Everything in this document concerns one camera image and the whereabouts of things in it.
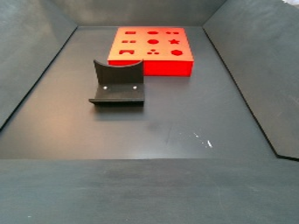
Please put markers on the red shape-sorter block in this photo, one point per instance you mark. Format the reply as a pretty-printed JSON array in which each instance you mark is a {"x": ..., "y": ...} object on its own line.
[{"x": 162, "y": 47}]

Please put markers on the black curved holder bracket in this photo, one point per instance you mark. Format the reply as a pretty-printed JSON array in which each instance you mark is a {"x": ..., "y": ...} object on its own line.
[{"x": 120, "y": 84}]

